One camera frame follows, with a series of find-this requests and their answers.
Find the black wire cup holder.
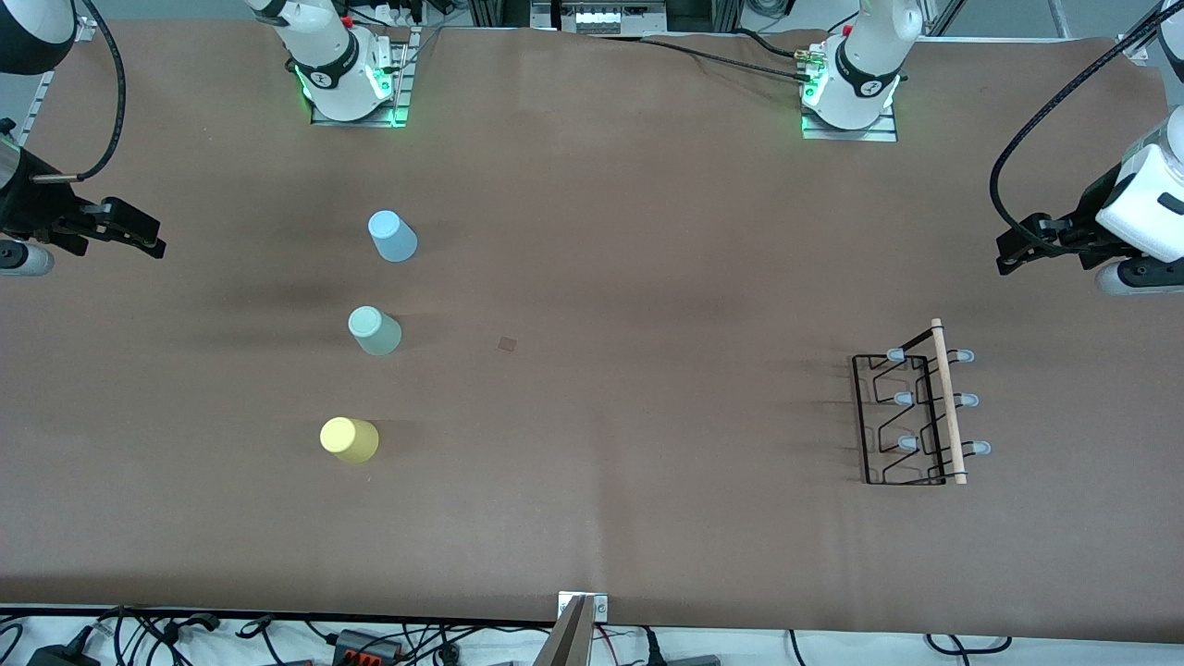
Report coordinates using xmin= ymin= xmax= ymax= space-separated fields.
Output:
xmin=852 ymin=318 xmax=993 ymax=487

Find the pale green plastic cup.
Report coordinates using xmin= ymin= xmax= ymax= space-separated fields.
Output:
xmin=348 ymin=306 xmax=403 ymax=357

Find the yellow plastic cup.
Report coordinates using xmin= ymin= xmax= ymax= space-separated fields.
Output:
xmin=320 ymin=417 xmax=380 ymax=463

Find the light blue plastic cup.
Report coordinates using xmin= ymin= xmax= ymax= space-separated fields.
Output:
xmin=368 ymin=211 xmax=418 ymax=263

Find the black power plug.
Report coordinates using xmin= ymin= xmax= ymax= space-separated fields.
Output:
xmin=26 ymin=643 xmax=101 ymax=666

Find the brown table cover sheet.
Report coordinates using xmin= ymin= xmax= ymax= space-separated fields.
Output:
xmin=0 ymin=20 xmax=1184 ymax=644

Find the black orange power adapter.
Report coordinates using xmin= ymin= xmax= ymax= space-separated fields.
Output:
xmin=333 ymin=629 xmax=405 ymax=663

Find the white power strip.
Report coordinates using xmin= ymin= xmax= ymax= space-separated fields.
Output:
xmin=560 ymin=0 xmax=669 ymax=36

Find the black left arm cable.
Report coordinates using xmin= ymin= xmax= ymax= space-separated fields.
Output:
xmin=990 ymin=0 xmax=1184 ymax=243

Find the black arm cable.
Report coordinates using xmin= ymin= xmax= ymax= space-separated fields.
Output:
xmin=990 ymin=0 xmax=1184 ymax=243
xmin=32 ymin=0 xmax=128 ymax=182

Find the aluminium table edge rail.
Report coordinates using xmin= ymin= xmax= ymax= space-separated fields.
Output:
xmin=17 ymin=69 xmax=58 ymax=149

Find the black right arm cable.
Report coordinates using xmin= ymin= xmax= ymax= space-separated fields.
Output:
xmin=32 ymin=0 xmax=128 ymax=182

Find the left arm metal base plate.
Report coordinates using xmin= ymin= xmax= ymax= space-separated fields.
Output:
xmin=800 ymin=51 xmax=900 ymax=142

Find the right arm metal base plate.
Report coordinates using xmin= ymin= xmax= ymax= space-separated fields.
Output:
xmin=310 ymin=28 xmax=413 ymax=129

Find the black table cable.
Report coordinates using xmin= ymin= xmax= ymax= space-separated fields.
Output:
xmin=638 ymin=35 xmax=815 ymax=84

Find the black looped floor cable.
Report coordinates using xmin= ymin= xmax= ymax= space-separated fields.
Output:
xmin=925 ymin=634 xmax=1014 ymax=654

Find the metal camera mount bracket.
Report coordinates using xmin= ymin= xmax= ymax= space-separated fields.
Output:
xmin=558 ymin=592 xmax=609 ymax=623

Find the grey camera mount beam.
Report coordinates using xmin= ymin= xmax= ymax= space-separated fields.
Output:
xmin=535 ymin=597 xmax=598 ymax=666

